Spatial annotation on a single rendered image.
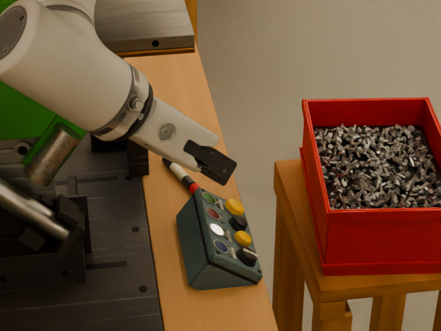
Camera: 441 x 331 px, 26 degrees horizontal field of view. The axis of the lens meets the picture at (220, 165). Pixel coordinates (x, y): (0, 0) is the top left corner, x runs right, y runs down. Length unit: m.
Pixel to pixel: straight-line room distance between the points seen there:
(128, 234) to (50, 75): 0.45
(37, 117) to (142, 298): 0.26
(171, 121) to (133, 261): 0.33
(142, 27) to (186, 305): 0.40
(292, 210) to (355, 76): 2.08
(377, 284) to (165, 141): 0.52
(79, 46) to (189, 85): 0.75
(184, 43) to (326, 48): 2.46
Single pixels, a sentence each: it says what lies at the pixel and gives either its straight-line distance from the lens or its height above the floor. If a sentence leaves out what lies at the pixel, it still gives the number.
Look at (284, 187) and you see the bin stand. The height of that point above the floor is 0.80.
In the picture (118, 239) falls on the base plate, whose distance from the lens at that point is 1.32.
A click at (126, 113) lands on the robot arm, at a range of 0.98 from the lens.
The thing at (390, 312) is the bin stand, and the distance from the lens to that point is 1.87.
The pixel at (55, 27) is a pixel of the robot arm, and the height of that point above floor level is 1.32.
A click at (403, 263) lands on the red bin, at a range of 1.42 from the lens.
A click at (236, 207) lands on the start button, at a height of 0.94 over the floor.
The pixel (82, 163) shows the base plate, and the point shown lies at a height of 0.90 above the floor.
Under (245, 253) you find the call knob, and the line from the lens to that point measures 1.23.
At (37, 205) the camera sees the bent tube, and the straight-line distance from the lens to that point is 1.23.
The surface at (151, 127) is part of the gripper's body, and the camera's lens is 0.99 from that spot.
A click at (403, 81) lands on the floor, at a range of 3.59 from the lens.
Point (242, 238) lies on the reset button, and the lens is 1.26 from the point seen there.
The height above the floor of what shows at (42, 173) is 1.05.
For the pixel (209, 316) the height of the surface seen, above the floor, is 0.90.
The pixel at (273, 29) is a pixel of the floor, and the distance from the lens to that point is 3.90.
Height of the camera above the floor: 1.72
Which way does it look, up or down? 34 degrees down
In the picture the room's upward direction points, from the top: straight up
